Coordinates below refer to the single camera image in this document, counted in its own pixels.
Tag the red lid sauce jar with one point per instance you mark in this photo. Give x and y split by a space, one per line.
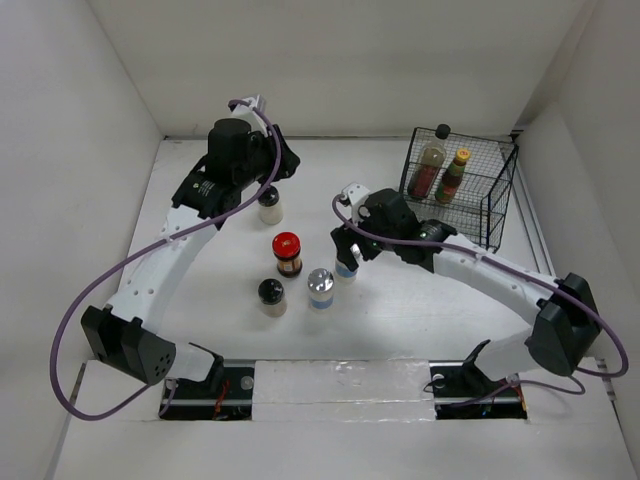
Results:
286 247

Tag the black cap shaker near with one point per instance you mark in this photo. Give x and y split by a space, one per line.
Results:
271 294

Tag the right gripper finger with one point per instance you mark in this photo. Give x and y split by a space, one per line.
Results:
342 237
350 258

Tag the black cap shaker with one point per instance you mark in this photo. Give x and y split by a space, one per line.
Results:
270 206
271 294

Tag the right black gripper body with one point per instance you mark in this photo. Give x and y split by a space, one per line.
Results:
373 245

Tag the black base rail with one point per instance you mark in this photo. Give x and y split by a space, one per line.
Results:
343 391

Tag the black cap shaker far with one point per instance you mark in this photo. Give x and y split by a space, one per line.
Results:
270 206

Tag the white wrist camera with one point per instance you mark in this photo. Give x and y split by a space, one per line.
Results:
353 196
249 109

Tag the black wire rack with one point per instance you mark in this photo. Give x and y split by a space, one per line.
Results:
479 206

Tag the yellow cap chili sauce bottle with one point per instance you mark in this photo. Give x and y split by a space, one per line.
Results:
452 177

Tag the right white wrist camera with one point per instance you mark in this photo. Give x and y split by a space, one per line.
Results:
353 196

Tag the silver cap blue label shaker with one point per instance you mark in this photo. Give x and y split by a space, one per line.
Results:
320 286
343 273

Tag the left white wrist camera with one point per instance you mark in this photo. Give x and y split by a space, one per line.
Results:
249 109

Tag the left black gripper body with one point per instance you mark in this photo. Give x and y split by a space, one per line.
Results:
262 163

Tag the tall dark sauce bottle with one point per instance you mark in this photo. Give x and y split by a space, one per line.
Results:
431 160

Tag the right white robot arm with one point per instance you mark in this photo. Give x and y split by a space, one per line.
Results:
560 313

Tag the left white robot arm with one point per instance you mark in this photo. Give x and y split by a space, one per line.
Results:
124 334

